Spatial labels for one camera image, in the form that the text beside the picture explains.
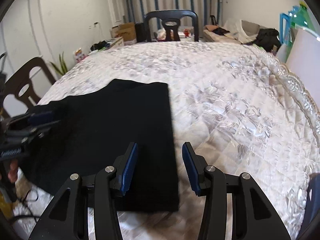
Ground black pants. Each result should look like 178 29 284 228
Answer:
19 79 179 213

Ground left hand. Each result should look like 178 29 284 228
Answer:
8 159 18 183

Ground dark chair at left side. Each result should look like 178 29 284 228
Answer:
4 57 56 111

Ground green potted plant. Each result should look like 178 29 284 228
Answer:
50 53 68 76

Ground white quilted table cover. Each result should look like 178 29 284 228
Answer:
12 41 320 240

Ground cardboard box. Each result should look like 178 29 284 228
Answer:
110 22 137 45

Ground black bag on sofa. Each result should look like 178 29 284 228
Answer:
246 29 281 52

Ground beige sofa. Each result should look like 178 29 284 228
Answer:
203 18 266 44

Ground dark chair at far end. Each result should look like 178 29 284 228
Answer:
144 10 200 42

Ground blue plastic jug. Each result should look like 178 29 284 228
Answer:
279 10 293 44

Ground green plastic bottle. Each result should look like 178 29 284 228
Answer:
288 1 315 49

